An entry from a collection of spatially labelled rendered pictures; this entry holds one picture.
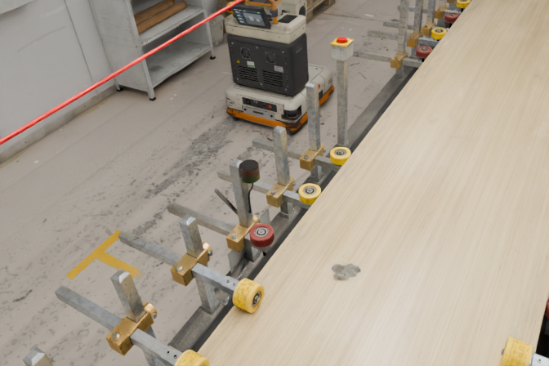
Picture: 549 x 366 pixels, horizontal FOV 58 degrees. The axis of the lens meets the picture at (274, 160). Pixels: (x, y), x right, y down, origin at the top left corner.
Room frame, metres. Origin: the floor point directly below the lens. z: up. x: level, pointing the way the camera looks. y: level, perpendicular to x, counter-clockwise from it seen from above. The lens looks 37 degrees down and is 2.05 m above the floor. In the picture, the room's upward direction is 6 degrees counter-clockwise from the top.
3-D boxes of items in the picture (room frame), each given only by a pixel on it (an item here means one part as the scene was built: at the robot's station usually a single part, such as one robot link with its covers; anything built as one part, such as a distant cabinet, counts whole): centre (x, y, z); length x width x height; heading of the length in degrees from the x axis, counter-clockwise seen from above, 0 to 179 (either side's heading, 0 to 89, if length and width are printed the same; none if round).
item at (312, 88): (1.64, -0.17, 0.92); 0.04 x 0.04 x 0.48; 54
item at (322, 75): (3.41, -0.11, 0.16); 0.67 x 0.64 x 0.25; 145
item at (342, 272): (0.95, -0.17, 0.91); 0.09 x 0.07 x 0.02; 82
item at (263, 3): (3.32, -0.04, 0.87); 0.23 x 0.15 x 0.11; 55
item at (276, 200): (1.42, -0.01, 0.84); 0.14 x 0.06 x 0.05; 144
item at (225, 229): (1.26, 0.23, 0.84); 0.43 x 0.03 x 0.04; 54
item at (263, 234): (1.15, 0.07, 0.85); 0.08 x 0.08 x 0.11
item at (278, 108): (3.13, 0.06, 0.23); 0.41 x 0.02 x 0.08; 55
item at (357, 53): (2.46, -0.68, 0.82); 0.43 x 0.03 x 0.04; 54
